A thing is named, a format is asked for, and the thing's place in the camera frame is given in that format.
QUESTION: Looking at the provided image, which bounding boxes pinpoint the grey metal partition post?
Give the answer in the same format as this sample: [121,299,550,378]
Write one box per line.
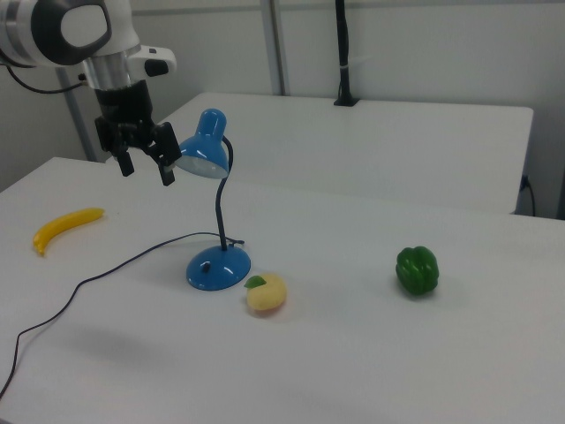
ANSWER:
[56,65,101,163]
[263,0,291,96]

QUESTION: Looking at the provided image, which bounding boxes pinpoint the black camera stand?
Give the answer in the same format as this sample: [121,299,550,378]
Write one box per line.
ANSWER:
[333,0,360,108]

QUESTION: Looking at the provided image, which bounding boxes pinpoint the white side table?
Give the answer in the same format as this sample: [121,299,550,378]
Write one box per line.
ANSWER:
[105,91,535,216]

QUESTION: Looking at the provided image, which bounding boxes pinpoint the black lamp power cable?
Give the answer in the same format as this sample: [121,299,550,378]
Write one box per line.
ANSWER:
[0,231,245,401]

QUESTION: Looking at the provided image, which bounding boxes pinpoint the blue desk lamp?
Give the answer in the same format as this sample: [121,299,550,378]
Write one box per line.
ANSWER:
[174,108,252,292]

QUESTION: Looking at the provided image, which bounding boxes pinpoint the yellow toy peach with leaf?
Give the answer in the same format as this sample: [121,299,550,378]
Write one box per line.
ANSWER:
[244,272,289,318]

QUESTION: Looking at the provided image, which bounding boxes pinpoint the yellow toy banana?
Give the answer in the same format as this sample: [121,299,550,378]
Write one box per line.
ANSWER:
[33,207,107,258]

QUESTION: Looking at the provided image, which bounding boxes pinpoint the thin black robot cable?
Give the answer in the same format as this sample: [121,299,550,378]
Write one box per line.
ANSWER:
[0,59,87,95]

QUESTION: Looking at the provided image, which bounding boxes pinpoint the black hanging wall cable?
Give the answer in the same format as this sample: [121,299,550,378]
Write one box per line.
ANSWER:
[520,174,538,218]

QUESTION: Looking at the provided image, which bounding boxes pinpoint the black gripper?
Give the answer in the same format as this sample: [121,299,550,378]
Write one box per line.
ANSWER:
[94,81,183,187]

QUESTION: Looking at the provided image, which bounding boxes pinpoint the green toy bell pepper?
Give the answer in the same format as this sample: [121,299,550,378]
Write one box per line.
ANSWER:
[395,246,441,298]

